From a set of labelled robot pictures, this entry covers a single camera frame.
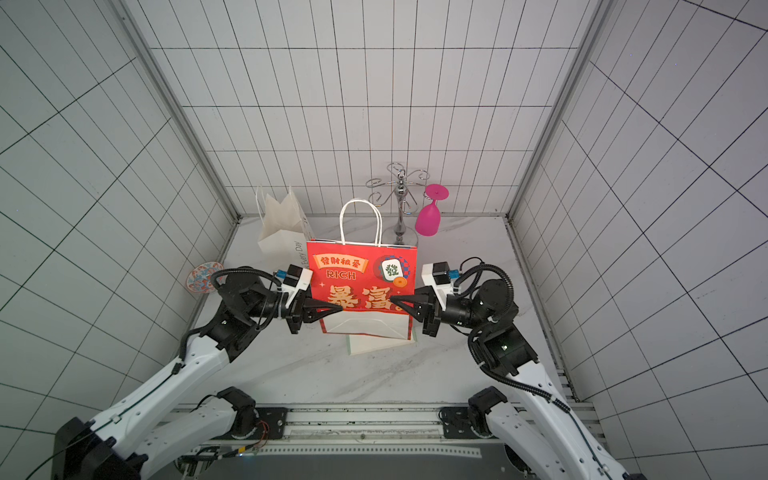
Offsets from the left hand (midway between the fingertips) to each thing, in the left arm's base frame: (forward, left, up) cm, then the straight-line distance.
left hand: (337, 310), depth 63 cm
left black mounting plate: (-18, +18, -28) cm, 37 cm away
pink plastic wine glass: (+38, -24, -11) cm, 46 cm away
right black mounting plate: (-17, -28, -27) cm, 43 cm away
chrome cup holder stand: (+40, -17, -1) cm, 43 cm away
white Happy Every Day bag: (+25, +18, -3) cm, 31 cm away
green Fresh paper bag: (+3, -2, -28) cm, 28 cm away
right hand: (+1, -12, +5) cm, 13 cm away
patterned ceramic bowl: (+24, +53, -26) cm, 63 cm away
